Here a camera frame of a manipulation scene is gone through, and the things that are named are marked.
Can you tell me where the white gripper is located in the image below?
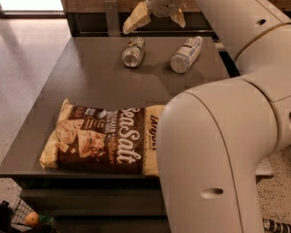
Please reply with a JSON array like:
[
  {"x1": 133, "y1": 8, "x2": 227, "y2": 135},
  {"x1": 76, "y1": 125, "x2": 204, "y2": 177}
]
[{"x1": 123, "y1": 0, "x2": 186, "y2": 35}]

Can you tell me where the silver 7up can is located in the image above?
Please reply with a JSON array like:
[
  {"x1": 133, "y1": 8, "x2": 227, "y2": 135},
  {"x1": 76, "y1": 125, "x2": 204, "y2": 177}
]
[{"x1": 122, "y1": 37, "x2": 146, "y2": 68}]

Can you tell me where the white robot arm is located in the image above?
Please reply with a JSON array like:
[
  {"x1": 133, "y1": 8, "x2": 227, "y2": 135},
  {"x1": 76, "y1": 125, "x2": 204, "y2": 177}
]
[{"x1": 123, "y1": 0, "x2": 291, "y2": 233}]

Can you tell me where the white slim can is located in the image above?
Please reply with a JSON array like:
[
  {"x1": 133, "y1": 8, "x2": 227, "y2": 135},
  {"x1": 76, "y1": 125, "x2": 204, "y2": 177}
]
[{"x1": 171, "y1": 36, "x2": 203, "y2": 74}]

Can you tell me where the Sea Salt chips bag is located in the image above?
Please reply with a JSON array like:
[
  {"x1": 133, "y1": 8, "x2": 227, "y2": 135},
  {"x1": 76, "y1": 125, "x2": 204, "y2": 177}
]
[{"x1": 40, "y1": 100, "x2": 164, "y2": 177}]

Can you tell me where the black white striped object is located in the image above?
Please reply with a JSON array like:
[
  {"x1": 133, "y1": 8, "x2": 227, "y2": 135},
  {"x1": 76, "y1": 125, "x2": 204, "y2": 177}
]
[{"x1": 263, "y1": 218, "x2": 291, "y2": 233}]

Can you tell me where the orange fruit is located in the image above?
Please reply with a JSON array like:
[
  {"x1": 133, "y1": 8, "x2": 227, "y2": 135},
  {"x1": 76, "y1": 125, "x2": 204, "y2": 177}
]
[{"x1": 25, "y1": 212, "x2": 40, "y2": 227}]

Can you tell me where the black round container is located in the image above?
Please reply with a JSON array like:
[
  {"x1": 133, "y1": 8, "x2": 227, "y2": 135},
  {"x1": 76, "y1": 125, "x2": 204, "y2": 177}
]
[{"x1": 0, "y1": 201, "x2": 13, "y2": 233}]

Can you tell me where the left metal bracket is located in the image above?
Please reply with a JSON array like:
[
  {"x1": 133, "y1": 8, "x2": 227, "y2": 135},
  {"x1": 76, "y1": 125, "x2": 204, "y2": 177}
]
[{"x1": 104, "y1": 0, "x2": 120, "y2": 37}]

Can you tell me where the black wire basket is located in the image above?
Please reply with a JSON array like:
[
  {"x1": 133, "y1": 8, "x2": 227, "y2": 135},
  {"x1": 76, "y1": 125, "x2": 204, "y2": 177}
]
[{"x1": 10, "y1": 197, "x2": 56, "y2": 233}]

